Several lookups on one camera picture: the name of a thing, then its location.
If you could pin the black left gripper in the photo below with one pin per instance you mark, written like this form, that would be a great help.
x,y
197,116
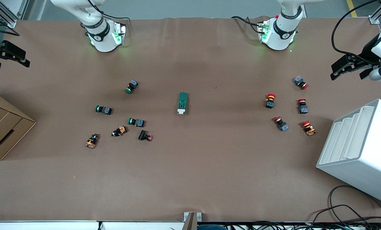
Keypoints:
x,y
368,51

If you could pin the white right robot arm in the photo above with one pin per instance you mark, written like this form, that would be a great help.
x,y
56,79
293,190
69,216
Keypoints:
x,y
102,43

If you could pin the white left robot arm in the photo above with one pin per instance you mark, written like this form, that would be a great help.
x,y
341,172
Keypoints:
x,y
280,40

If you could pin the red emergency button grey block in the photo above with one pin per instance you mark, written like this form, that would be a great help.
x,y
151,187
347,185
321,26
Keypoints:
x,y
281,124
302,107
300,81

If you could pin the brown cardboard box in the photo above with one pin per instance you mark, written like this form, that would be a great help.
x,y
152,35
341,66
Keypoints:
x,y
5,127

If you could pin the red emergency button orange block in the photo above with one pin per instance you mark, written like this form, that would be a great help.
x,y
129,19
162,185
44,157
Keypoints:
x,y
308,128

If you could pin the white stepped plastic rack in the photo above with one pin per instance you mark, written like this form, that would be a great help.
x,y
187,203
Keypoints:
x,y
363,156

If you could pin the red emergency button black block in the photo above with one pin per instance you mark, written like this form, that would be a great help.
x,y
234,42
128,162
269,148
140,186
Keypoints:
x,y
270,101

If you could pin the blue round object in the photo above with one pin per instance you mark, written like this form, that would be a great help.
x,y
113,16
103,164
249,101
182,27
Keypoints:
x,y
211,227

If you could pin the green push button switch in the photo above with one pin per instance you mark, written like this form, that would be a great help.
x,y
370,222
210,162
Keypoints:
x,y
136,122
132,86
104,110

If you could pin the black selector switch orange block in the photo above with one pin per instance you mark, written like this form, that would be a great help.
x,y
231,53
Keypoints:
x,y
119,131
92,141

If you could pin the black switch with pink end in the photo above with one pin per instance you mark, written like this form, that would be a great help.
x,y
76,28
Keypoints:
x,y
144,135

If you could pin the white table edge rail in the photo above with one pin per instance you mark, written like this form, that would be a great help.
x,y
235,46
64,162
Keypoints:
x,y
50,225

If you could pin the metal table edge bracket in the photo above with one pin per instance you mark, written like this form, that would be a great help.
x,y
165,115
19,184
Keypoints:
x,y
192,218

